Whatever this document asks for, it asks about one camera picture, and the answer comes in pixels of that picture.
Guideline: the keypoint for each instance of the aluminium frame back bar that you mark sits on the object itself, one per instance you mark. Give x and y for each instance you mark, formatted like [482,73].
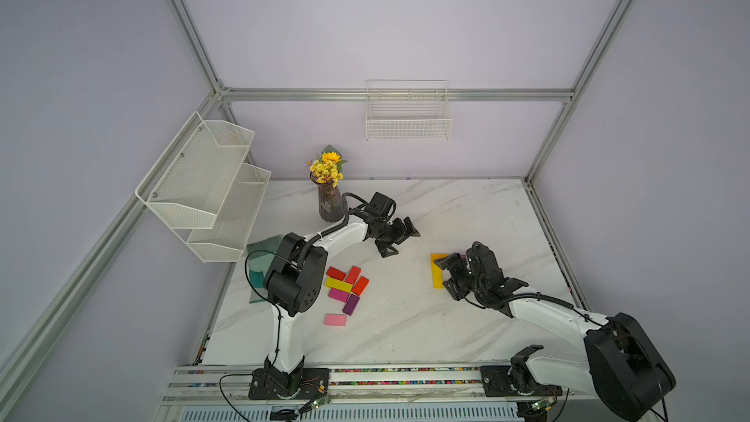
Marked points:
[423,94]

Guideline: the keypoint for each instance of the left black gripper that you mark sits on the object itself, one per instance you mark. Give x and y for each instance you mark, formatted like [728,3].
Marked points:
[409,231]

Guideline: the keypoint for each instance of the white wire wall basket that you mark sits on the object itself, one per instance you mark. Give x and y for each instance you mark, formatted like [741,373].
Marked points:
[407,121]

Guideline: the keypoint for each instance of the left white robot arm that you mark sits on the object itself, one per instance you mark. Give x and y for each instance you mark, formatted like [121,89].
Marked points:
[297,266]

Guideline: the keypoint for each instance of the red block right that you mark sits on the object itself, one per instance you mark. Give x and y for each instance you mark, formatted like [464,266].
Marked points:
[360,286]

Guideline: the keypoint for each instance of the purple block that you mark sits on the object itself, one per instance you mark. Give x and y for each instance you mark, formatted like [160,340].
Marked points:
[351,305]

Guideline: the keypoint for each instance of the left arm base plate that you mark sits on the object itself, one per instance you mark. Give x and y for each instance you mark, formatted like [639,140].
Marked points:
[270,384]

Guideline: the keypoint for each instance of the red block middle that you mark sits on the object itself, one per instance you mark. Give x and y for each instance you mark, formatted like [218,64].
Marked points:
[353,275]

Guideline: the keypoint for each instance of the yellow block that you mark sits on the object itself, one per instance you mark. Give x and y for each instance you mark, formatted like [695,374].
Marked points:
[342,286]
[437,277]

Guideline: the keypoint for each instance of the white two-tier mesh shelf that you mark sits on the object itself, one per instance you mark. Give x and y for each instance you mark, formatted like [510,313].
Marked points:
[205,190]

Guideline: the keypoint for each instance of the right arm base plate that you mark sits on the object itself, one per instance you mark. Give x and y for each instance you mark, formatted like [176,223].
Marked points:
[504,381]

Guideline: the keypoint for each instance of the yellow flower bouquet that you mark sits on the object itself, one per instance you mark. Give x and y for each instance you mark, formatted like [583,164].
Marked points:
[326,169]

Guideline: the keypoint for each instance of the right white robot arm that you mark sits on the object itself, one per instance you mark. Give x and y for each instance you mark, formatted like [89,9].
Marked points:
[613,358]

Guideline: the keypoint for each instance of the red block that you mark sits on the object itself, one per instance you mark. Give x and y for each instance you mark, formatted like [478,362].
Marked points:
[360,286]
[334,273]
[353,275]

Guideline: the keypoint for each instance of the magenta block in pile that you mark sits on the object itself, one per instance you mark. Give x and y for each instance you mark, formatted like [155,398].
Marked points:
[338,295]

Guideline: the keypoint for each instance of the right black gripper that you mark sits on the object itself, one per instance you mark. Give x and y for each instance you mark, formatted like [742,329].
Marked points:
[455,288]

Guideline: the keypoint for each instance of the orange block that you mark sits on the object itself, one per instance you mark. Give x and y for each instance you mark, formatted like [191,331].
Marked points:
[437,257]

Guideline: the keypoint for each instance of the red block upper left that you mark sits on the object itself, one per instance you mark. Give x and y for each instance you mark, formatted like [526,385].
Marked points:
[334,273]

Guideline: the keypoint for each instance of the dark glass vase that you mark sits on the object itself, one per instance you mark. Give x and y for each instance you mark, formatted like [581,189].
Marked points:
[331,205]

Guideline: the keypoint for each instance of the pink block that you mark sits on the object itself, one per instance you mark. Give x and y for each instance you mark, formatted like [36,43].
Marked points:
[335,320]

